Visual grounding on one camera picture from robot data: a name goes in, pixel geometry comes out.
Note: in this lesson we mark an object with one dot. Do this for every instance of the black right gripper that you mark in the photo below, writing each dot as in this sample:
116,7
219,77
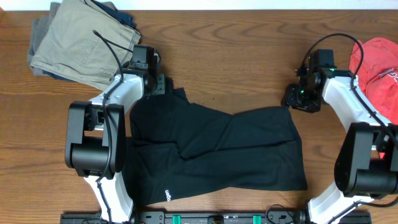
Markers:
289,98

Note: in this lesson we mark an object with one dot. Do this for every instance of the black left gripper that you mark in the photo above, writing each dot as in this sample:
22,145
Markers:
161,88

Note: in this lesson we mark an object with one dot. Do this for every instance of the black t-shirt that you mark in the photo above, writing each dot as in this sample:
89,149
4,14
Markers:
181,149

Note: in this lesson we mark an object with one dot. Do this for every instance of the red printed t-shirt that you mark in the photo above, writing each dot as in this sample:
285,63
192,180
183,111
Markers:
377,75

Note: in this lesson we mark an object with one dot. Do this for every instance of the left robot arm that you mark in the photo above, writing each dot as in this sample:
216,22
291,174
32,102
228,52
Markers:
96,143

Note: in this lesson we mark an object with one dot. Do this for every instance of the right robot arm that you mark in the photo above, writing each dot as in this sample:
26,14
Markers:
366,167

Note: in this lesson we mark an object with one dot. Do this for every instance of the khaki folded trousers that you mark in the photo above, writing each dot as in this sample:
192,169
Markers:
81,43

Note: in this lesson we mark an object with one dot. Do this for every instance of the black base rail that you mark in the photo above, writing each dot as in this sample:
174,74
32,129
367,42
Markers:
272,216

